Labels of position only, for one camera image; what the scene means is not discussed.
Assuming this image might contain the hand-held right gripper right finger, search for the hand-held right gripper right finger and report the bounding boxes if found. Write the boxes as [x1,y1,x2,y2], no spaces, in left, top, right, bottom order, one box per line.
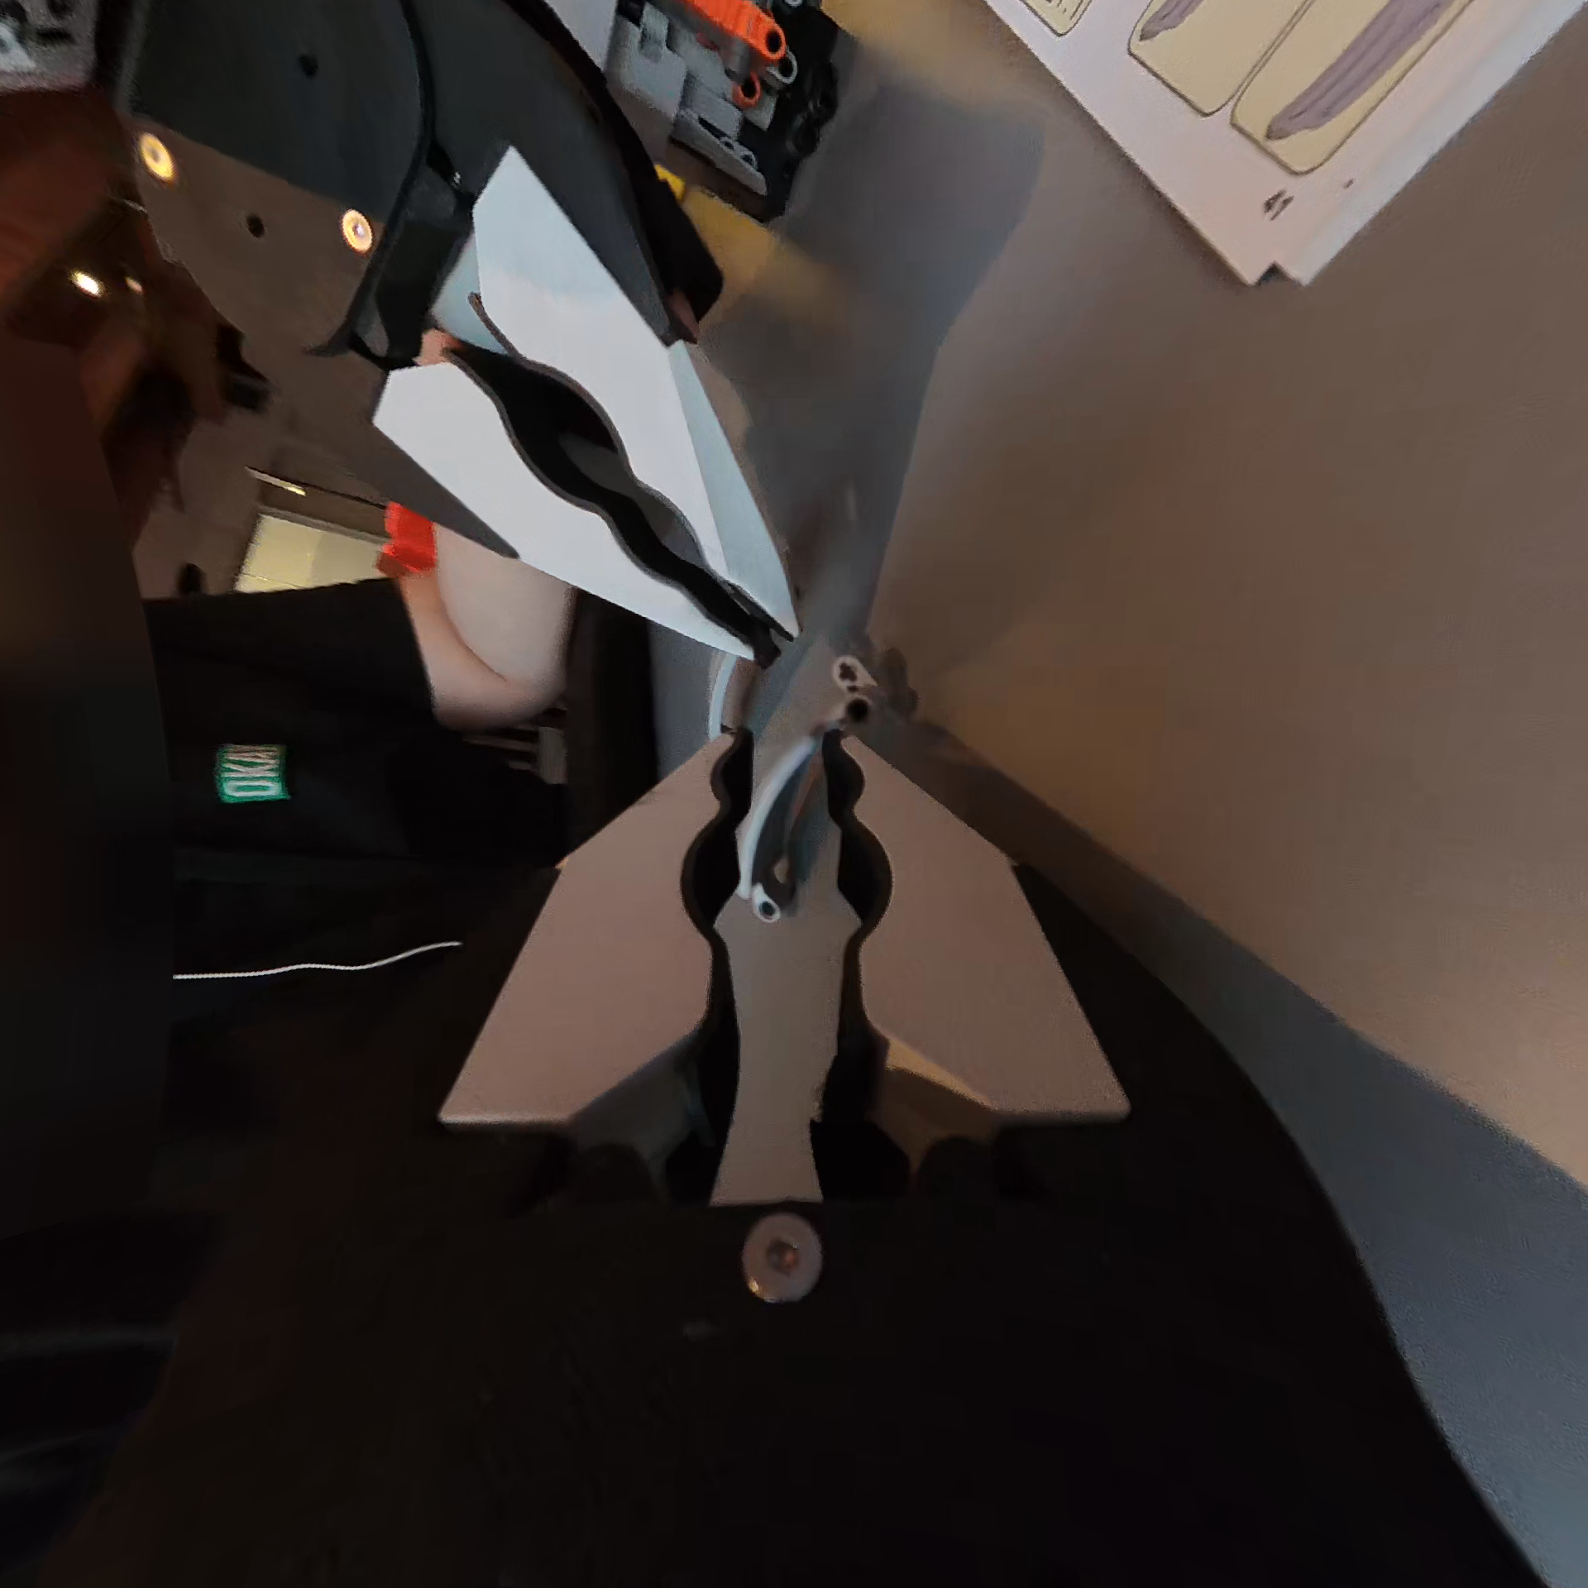
[824,730,1133,1168]

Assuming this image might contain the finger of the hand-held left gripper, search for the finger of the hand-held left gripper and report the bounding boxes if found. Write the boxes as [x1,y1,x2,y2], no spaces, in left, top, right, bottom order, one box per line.
[369,347,784,665]
[468,144,799,654]

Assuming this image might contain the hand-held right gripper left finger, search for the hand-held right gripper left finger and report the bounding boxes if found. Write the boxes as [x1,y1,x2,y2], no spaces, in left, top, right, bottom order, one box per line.
[437,730,756,1168]

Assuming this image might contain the grey curved panel brick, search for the grey curved panel brick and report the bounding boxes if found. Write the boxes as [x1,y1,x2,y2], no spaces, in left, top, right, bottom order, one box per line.
[709,645,830,930]

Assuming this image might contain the person's left forearm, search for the person's left forearm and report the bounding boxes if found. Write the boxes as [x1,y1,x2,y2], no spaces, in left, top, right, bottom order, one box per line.
[397,501,582,725]

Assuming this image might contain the grey desk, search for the grey desk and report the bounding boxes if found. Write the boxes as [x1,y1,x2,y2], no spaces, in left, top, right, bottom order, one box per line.
[675,0,1588,1588]

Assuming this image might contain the white earphone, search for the white earphone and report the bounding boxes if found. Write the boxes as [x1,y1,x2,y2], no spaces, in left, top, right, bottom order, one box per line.
[170,940,466,984]

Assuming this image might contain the grey orange brick model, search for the grey orange brick model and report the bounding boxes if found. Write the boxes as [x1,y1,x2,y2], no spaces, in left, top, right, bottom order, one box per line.
[605,0,848,223]

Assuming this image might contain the person's black shirt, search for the person's black shirt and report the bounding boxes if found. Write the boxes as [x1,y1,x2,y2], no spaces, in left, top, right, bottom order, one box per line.
[0,582,585,1242]

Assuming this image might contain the open building instruction booklet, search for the open building instruction booklet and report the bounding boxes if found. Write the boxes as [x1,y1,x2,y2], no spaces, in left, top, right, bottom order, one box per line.
[986,0,1546,290]

